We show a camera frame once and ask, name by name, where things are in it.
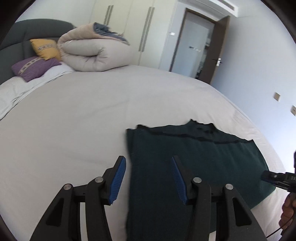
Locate beige wall socket plate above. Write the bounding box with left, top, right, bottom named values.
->
left=290, top=105, right=296, bottom=116

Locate dark green knit garment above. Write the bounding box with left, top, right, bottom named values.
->
left=126, top=120, right=274, bottom=240

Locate purple patterned cushion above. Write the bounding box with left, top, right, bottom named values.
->
left=11, top=56, right=61, bottom=82

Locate person's right hand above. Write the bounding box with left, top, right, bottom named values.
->
left=279, top=193, right=295, bottom=230

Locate dark grey upholstered headboard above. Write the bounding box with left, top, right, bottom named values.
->
left=1, top=19, right=74, bottom=83

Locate white air vent grille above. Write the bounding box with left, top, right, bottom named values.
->
left=209, top=0, right=239, bottom=18

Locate rolled beige duvet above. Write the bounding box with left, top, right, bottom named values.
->
left=57, top=22, right=132, bottom=72

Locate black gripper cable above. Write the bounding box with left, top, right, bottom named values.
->
left=265, top=217, right=293, bottom=239

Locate dark brown wooden door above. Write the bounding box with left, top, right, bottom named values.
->
left=169, top=8, right=230, bottom=84

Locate yellow patterned cushion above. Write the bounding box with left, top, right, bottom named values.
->
left=30, top=39, right=61, bottom=61

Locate beige wall switch plate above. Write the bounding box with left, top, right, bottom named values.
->
left=273, top=92, right=280, bottom=101

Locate cream wardrobe with handles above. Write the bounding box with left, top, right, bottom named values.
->
left=90, top=0, right=176, bottom=69

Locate white bed mattress sheet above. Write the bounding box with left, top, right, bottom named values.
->
left=1, top=65, right=285, bottom=240

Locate white pillow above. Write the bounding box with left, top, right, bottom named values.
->
left=0, top=62, right=75, bottom=120

